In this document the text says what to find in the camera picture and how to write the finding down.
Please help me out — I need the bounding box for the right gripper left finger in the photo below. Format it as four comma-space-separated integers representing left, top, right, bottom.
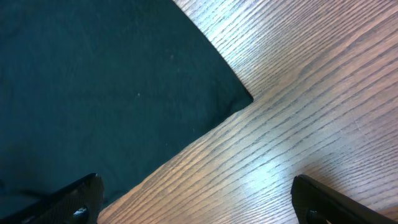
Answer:
1, 173, 104, 224

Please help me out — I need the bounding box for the black t-shirt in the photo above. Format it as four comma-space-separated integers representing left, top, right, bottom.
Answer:
1, 0, 253, 217

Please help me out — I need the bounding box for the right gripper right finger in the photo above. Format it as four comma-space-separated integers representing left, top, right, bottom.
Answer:
290, 174, 397, 224

